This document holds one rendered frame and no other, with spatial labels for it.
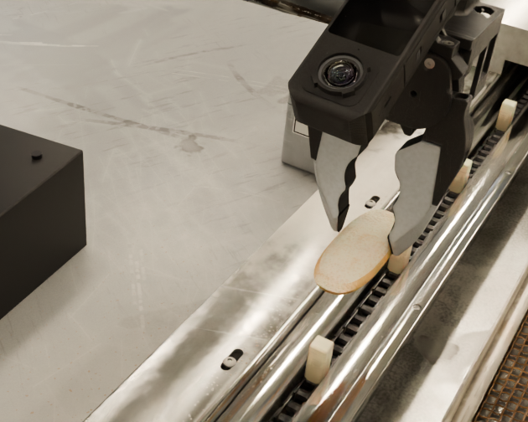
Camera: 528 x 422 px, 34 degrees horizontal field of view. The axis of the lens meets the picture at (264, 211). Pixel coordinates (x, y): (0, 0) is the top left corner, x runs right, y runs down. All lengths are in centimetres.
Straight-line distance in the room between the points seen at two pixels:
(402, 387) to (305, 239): 13
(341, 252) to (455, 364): 15
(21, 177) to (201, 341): 18
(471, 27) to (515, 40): 46
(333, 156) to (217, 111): 39
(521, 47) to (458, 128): 48
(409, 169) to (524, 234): 30
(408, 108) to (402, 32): 7
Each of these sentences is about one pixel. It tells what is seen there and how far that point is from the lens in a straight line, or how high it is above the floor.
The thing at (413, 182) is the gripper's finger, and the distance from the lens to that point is 51.
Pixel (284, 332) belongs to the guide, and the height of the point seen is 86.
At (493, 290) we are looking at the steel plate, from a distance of 72.
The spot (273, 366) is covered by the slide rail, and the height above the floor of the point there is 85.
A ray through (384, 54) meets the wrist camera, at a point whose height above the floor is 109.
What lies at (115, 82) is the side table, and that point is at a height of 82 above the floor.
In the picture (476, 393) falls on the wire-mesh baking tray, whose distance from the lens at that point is 53.
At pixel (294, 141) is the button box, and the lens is 80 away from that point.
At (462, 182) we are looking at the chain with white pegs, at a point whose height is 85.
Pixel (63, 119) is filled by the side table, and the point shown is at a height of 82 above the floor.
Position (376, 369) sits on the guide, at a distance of 56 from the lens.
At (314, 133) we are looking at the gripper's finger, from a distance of 53.
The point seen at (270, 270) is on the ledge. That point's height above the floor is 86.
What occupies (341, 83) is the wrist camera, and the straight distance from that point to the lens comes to 41.
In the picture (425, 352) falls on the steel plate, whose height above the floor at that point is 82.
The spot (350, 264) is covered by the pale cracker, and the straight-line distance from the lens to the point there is 53.
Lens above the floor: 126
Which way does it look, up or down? 36 degrees down
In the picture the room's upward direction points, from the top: 6 degrees clockwise
